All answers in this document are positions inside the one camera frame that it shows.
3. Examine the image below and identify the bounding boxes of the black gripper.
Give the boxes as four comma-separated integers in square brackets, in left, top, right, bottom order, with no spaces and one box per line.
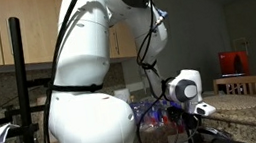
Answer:
[181,110,208,142]

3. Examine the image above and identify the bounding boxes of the clear plastic bag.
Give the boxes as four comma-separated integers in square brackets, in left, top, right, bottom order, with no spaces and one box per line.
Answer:
[204,123,235,143]

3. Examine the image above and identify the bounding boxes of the round woven placemat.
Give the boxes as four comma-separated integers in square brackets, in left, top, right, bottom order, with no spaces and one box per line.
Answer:
[201,89,256,116]

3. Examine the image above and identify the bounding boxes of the red box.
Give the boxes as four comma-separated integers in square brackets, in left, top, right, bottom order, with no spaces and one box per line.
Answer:
[217,49,252,80]

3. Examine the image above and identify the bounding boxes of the black stand crossbar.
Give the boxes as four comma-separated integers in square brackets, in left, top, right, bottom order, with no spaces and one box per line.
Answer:
[0,100,57,130]

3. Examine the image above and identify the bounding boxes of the black vertical stand pole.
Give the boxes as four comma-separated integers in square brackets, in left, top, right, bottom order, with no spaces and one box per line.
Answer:
[5,15,38,143]

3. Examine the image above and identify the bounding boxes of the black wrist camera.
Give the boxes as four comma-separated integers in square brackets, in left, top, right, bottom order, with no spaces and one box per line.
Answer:
[166,104,186,123]

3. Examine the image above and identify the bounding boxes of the metal cabinet handle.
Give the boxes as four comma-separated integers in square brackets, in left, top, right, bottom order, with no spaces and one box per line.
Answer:
[112,29,122,56]

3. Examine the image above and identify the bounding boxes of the wooden wall cabinets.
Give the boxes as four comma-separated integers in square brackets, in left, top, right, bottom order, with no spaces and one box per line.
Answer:
[0,0,139,77]

